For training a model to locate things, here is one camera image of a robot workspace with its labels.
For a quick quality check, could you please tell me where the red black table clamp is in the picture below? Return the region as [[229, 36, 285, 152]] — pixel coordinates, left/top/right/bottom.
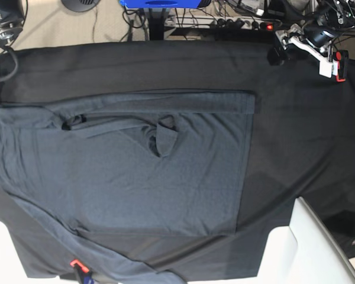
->
[[334, 50, 349, 82]]

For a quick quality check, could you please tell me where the dark grey T-shirt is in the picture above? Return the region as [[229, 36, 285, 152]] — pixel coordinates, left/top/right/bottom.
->
[[0, 91, 255, 283]]

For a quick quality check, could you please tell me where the round black stand base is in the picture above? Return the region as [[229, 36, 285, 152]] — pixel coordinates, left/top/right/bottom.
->
[[61, 0, 100, 12]]

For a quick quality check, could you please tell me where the power strip on floor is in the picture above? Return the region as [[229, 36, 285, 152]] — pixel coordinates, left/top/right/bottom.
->
[[164, 15, 283, 31]]

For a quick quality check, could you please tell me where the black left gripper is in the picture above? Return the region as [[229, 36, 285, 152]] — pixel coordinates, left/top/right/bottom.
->
[[267, 24, 339, 78]]

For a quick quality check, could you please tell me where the red blue front clamp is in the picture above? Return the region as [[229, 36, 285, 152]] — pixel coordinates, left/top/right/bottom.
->
[[70, 259, 96, 284]]

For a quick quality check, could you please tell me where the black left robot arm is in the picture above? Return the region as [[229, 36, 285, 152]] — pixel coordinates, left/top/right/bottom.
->
[[267, 1, 355, 82]]

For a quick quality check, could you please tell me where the blue plastic bin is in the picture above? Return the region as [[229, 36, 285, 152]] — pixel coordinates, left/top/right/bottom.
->
[[119, 0, 212, 9]]

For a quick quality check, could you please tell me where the black floor cable bundle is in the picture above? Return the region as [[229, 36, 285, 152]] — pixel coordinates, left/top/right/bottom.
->
[[118, 0, 273, 42]]

